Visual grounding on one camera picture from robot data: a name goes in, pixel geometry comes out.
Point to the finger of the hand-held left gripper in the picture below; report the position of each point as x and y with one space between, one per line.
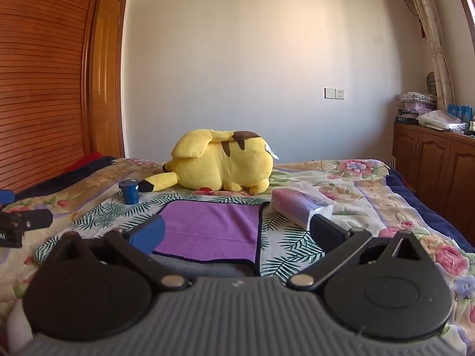
5 196
33 218

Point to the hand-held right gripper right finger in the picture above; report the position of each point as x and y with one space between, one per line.
328 233

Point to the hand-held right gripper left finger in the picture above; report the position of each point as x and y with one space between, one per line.
150 235

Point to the purple towel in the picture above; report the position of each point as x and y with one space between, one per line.
215 230

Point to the purple tissue pack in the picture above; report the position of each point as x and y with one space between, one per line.
297 204

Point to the floral bed blanket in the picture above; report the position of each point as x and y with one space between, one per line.
345 189

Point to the blue cylindrical container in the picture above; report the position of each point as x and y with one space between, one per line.
129 192

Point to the grey towel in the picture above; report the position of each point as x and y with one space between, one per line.
207 267

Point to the red cloth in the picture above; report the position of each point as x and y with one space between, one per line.
87 160

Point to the yellow plush toy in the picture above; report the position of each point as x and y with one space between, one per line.
219 163

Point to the wooden louvered wardrobe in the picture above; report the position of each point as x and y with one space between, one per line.
40 81

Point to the wooden cabinet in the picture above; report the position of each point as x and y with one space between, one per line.
434 163

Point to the dark flat box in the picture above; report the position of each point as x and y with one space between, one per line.
406 119

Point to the wooden door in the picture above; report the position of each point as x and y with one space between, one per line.
107 81

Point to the folded cloth stack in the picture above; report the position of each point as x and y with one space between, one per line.
417 100

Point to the blue box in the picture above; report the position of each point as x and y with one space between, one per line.
460 112

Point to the grey fan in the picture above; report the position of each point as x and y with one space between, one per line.
431 83

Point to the patterned beige curtain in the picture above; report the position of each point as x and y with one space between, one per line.
432 33

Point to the white wall socket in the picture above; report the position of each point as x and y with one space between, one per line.
334 93

